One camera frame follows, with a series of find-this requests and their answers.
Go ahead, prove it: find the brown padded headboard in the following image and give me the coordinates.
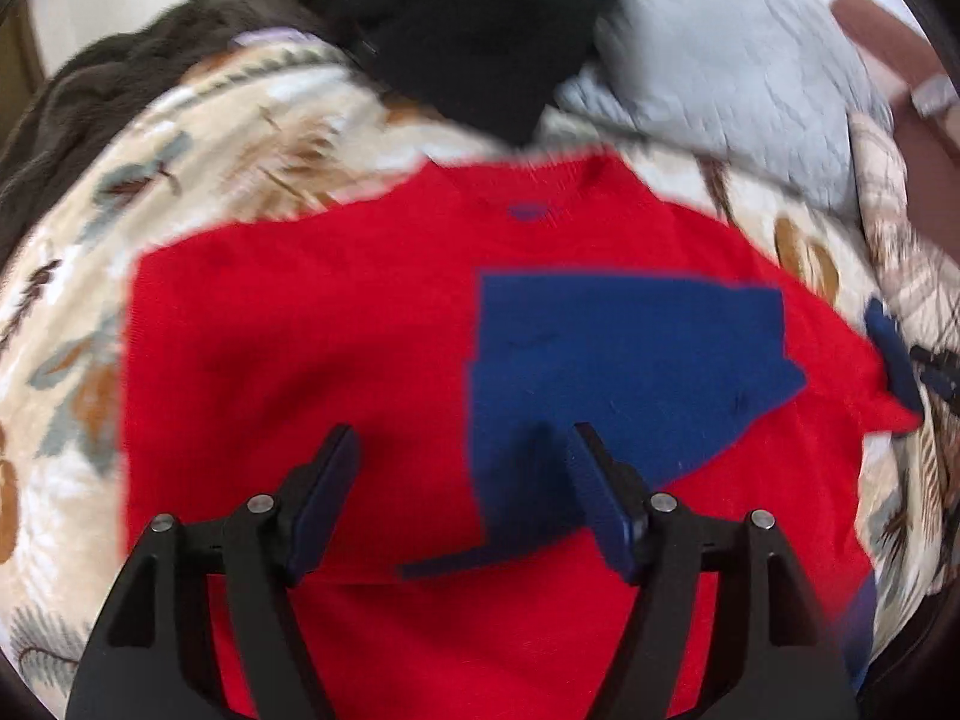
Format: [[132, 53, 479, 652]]
[[831, 0, 960, 256]]

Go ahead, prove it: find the plaid beige pillow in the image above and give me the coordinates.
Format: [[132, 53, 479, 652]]
[[847, 111, 960, 410]]

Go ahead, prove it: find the red sweater with blue patch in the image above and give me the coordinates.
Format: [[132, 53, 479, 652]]
[[120, 150, 928, 720]]

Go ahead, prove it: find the pale purple fabric label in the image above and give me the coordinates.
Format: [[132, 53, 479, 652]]
[[232, 25, 317, 50]]

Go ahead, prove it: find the beige leaf-print blanket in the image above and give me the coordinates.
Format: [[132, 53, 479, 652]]
[[0, 37, 947, 700]]

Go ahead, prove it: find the white lace strip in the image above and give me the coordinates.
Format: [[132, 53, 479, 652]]
[[910, 75, 960, 119]]

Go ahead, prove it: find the black garment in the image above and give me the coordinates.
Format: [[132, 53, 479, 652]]
[[304, 0, 620, 148]]

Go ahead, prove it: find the dark brown fleece blanket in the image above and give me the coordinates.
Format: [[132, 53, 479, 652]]
[[0, 0, 361, 263]]

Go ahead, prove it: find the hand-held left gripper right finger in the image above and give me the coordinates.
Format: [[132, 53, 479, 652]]
[[565, 423, 860, 720]]

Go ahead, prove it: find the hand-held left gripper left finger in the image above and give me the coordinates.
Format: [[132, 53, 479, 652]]
[[66, 424, 362, 720]]

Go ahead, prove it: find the grey quilted pillow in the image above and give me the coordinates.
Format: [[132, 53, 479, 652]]
[[555, 0, 898, 220]]

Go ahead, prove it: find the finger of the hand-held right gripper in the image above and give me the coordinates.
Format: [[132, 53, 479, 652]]
[[865, 297, 960, 415]]

